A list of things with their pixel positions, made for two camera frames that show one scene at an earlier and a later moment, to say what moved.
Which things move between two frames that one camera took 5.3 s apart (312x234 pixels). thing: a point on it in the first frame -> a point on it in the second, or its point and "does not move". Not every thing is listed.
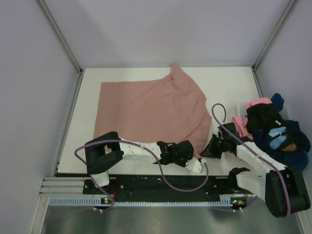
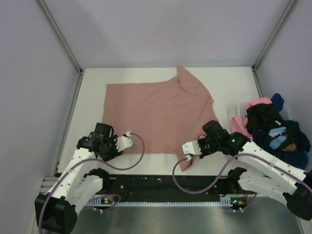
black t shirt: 263,117 does not move
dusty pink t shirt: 171,109 does not move
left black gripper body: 181,162 -> 110,151
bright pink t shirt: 242,124 does not move
